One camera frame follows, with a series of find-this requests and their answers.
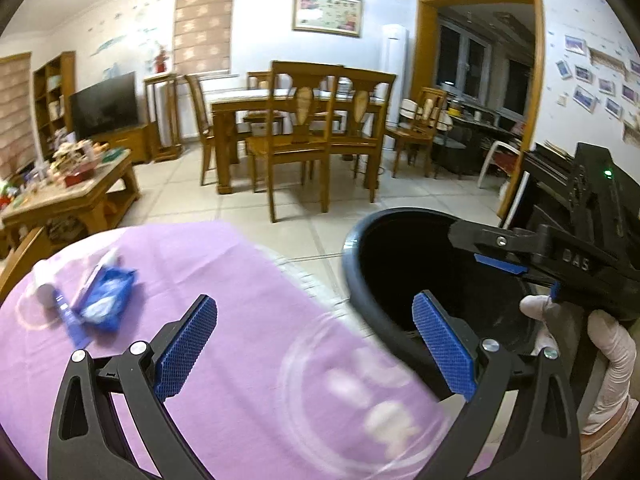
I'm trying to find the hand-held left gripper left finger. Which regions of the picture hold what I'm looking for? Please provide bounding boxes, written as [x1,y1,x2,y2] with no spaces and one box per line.
[47,294,219,480]

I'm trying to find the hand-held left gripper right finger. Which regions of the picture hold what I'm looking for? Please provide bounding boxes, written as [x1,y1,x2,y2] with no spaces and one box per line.
[411,289,583,480]

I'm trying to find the black round trash bin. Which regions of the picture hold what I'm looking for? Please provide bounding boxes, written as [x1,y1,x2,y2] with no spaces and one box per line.
[341,206,562,404]

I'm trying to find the person's right hand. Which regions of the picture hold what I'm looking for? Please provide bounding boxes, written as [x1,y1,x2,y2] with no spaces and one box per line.
[519,294,637,437]

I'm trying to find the purple printed cloth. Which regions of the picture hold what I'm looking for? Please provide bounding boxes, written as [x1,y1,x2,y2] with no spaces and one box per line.
[0,220,482,480]

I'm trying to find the blue plastic packet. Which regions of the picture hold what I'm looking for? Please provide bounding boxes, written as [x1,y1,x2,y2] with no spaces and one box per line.
[79,265,139,332]

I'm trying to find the white plastic chair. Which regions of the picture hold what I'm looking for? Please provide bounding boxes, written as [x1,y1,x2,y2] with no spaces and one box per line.
[477,139,524,191]

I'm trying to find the thin white tube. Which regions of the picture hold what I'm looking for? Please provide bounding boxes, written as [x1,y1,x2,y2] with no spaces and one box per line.
[75,248,122,311]

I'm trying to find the blue tube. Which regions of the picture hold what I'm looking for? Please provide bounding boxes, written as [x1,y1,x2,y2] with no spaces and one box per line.
[52,290,90,349]

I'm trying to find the dark side table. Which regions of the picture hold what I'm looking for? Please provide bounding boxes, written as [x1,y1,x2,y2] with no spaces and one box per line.
[432,109,524,179]

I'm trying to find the small white bottle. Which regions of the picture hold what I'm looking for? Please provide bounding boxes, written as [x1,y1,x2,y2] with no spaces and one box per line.
[32,258,60,310]

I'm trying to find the wooden dining chair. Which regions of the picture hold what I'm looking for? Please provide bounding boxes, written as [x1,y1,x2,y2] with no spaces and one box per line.
[247,70,294,92]
[384,86,450,180]
[244,60,347,224]
[325,65,398,204]

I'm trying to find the wooden coffee table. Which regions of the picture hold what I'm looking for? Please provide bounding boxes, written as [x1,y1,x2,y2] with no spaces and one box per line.
[0,147,141,257]

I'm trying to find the wooden armrest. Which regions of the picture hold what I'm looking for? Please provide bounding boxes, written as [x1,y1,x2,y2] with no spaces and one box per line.
[0,227,47,302]

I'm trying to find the dark window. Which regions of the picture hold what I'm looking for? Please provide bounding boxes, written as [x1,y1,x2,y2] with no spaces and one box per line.
[437,7,532,122]

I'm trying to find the white standing air conditioner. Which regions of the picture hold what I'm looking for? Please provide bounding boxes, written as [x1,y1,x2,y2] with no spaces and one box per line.
[380,23,410,152]

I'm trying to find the wooden television stand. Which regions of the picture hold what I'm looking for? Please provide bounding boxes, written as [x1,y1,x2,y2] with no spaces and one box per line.
[89,123,152,164]

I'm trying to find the coffee table clutter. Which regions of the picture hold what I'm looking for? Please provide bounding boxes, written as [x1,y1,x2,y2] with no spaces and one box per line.
[0,136,129,212]

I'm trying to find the curved back wooden chair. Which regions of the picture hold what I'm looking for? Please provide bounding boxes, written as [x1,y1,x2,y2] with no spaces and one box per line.
[184,73,222,187]

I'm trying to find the tall wooden plant stand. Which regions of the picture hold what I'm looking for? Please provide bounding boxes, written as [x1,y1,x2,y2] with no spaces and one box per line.
[143,72,184,163]

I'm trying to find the wooden dining table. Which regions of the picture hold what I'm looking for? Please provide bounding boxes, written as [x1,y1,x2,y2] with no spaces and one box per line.
[207,88,387,196]

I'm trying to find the black flat television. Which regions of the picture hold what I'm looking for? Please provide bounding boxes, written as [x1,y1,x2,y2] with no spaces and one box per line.
[68,71,139,140]

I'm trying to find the wooden open bookshelf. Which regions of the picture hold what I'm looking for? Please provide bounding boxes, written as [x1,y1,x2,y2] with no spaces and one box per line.
[32,50,77,142]

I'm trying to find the patterned window blind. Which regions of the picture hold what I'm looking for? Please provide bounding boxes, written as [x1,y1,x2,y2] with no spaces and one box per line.
[173,0,235,75]
[0,52,32,177]

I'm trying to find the group of wall photo frames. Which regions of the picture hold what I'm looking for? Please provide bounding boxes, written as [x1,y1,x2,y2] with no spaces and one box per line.
[555,34,640,121]

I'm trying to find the wooden door frame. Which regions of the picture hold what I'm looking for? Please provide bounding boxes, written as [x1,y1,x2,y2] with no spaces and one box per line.
[415,0,546,222]

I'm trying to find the large framed wall picture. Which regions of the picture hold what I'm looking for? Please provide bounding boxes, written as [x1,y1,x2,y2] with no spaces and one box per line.
[292,0,364,39]

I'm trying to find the blue wall decals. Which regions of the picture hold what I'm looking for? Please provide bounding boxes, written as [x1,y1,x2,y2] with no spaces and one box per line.
[89,24,167,77]

